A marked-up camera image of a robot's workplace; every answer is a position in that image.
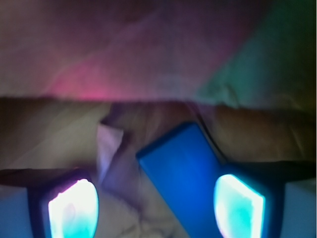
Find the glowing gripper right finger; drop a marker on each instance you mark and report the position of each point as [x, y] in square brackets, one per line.
[248, 200]

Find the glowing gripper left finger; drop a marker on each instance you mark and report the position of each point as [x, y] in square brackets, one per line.
[63, 204]

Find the blue rectangular block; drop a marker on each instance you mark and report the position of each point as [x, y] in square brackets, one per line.
[184, 168]

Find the brown paper bag tray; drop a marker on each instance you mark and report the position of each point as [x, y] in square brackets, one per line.
[87, 83]

